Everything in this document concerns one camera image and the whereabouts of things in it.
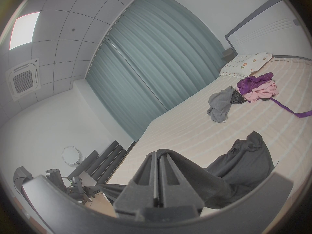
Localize round white-framed mirror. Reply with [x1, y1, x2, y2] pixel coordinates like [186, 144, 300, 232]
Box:
[61, 145, 80, 166]

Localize grey bedside table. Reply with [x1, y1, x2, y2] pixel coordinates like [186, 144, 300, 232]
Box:
[221, 48, 236, 63]

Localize bed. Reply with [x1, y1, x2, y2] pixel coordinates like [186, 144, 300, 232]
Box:
[105, 0, 312, 216]

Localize white printed pillow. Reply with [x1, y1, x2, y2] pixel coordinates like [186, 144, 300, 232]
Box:
[219, 53, 273, 79]

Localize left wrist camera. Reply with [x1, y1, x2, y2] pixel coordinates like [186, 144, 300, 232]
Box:
[71, 176, 84, 194]

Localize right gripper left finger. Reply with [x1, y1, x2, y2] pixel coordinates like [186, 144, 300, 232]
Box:
[113, 152, 158, 215]

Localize black T-shirt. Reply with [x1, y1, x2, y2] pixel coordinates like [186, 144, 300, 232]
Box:
[97, 131, 280, 210]

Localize purple garment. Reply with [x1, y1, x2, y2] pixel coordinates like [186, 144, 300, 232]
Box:
[237, 73, 312, 118]

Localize small black garment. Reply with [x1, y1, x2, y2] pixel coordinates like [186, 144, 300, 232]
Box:
[230, 90, 246, 105]

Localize ceiling air conditioner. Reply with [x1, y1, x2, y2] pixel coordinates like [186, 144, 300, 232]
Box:
[5, 58, 40, 99]

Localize pink garment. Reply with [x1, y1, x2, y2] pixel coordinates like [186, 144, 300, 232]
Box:
[244, 81, 279, 103]

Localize black chest of drawers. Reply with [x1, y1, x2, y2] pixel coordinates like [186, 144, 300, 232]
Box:
[86, 141, 129, 183]

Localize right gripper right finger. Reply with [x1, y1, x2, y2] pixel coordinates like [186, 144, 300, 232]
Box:
[159, 155, 206, 214]

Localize grey garment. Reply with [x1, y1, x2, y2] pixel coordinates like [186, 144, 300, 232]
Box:
[207, 85, 235, 123]

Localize ceiling light panel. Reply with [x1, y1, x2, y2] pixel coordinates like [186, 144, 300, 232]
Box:
[9, 12, 40, 50]

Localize blue-green curtain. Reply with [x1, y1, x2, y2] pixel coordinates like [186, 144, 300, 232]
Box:
[85, 36, 169, 141]
[107, 0, 226, 112]

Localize black dressing table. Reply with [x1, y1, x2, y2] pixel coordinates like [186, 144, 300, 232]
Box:
[66, 150, 99, 180]

